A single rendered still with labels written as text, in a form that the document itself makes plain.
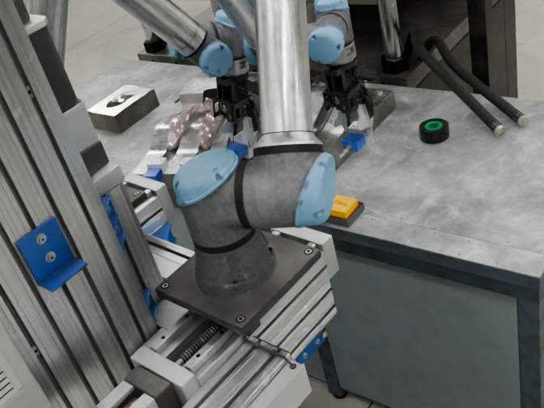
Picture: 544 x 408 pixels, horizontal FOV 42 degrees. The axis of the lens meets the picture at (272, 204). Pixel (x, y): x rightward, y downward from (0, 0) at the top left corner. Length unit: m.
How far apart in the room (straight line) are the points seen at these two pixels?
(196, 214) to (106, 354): 0.32
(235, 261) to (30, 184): 0.36
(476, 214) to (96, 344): 0.91
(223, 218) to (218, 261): 0.10
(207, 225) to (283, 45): 0.32
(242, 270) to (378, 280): 0.70
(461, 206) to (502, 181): 0.13
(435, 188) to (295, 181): 0.76
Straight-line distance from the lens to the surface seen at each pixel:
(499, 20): 3.10
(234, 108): 1.77
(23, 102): 1.11
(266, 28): 1.16
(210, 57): 1.55
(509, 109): 2.04
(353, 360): 2.18
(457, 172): 1.86
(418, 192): 1.80
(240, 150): 1.86
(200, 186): 1.13
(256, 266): 1.23
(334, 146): 1.91
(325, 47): 1.52
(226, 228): 1.17
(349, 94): 1.68
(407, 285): 1.82
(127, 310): 1.32
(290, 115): 1.13
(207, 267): 1.23
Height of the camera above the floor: 1.84
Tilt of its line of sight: 34 degrees down
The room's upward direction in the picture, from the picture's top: 15 degrees counter-clockwise
